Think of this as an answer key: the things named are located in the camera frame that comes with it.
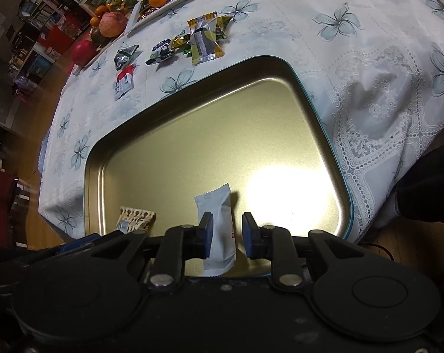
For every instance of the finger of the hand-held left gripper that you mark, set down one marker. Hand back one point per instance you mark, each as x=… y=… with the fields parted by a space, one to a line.
x=80 y=242

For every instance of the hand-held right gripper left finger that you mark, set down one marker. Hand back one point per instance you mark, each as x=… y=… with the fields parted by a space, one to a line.
x=207 y=237

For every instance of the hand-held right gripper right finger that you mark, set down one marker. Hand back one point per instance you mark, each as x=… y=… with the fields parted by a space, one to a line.
x=248 y=237

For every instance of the brown patterned snack packet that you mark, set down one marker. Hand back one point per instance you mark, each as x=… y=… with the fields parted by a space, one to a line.
x=135 y=218

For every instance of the gold metal tin tray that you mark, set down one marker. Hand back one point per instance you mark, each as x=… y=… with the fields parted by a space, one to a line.
x=207 y=136

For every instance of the blue and white snack packet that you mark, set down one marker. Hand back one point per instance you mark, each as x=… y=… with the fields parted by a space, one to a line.
x=160 y=53

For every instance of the red and white snack packet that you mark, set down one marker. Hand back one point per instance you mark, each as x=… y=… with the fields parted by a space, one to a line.
x=124 y=81

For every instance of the small white plastic piece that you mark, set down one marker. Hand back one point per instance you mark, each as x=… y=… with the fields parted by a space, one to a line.
x=77 y=70

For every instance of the green wrapped candy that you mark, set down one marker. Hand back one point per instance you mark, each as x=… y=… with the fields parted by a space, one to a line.
x=187 y=49

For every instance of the dark red apple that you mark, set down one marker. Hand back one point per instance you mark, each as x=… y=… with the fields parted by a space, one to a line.
x=84 y=52

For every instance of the grey silver snack packet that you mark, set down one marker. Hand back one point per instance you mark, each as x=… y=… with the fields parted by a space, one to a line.
x=125 y=56

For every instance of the yellow fruit tray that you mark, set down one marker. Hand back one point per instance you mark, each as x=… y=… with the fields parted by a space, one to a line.
x=97 y=49

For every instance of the long yellow snack packet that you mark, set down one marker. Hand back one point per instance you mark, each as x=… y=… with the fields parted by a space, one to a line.
x=204 y=38

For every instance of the gold wrapped candy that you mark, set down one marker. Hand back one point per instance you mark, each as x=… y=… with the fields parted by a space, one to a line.
x=179 y=40

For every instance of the white floral lace tablecloth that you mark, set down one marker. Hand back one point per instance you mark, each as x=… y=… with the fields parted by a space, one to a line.
x=317 y=44

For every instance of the brown kiwi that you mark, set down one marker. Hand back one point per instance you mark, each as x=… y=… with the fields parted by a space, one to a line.
x=98 y=35

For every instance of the green and gold candy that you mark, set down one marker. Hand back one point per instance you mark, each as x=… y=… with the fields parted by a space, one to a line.
x=222 y=26

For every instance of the pale red apple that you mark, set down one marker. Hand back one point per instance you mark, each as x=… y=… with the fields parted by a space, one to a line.
x=112 y=24

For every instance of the tangerine with leaf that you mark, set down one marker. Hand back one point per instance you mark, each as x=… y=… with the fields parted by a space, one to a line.
x=101 y=9
x=116 y=6
x=94 y=21

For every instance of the cluttered storage shelf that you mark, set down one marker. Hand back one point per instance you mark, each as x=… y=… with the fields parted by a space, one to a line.
x=49 y=11

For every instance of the large tangerine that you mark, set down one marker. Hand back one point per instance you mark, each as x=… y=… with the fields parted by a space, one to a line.
x=157 y=0

